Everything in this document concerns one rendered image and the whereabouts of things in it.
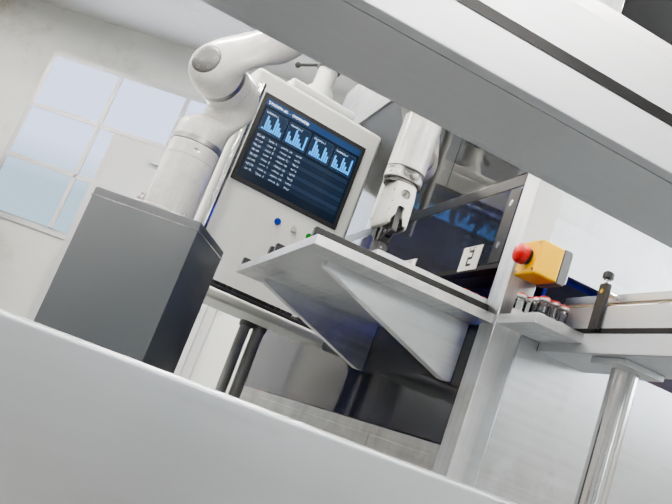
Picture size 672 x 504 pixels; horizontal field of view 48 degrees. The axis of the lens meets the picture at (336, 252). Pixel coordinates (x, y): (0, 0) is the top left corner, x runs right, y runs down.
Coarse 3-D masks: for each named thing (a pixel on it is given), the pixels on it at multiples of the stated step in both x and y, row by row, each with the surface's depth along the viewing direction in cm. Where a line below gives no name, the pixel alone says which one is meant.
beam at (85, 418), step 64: (0, 320) 46; (0, 384) 45; (64, 384) 47; (128, 384) 48; (192, 384) 49; (0, 448) 45; (64, 448) 46; (128, 448) 48; (192, 448) 49; (256, 448) 50; (320, 448) 52
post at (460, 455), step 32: (608, 0) 166; (544, 192) 156; (512, 224) 159; (544, 224) 155; (512, 288) 151; (480, 352) 149; (512, 352) 149; (480, 384) 146; (480, 416) 145; (448, 448) 145; (480, 448) 145
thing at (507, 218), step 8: (512, 192) 165; (520, 192) 161; (512, 200) 163; (512, 208) 162; (504, 216) 164; (512, 216) 160; (504, 224) 162; (504, 232) 161; (496, 240) 162; (504, 240) 159; (496, 248) 161; (496, 256) 159
